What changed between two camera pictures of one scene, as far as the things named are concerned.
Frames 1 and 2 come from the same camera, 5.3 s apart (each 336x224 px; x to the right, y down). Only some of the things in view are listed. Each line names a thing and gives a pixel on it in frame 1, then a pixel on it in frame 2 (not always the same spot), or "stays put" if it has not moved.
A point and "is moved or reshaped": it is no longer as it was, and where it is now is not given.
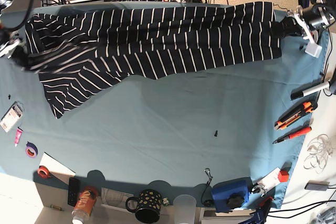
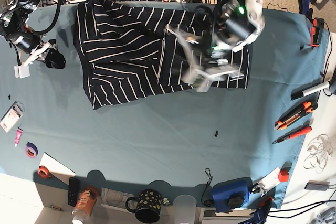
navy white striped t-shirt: (75, 52) is moved or reshaped
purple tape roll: (31, 150) stays put
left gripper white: (9, 45) -> (53, 60)
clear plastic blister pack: (12, 116) stays put
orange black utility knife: (307, 108) stays put
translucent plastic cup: (184, 209) stays put
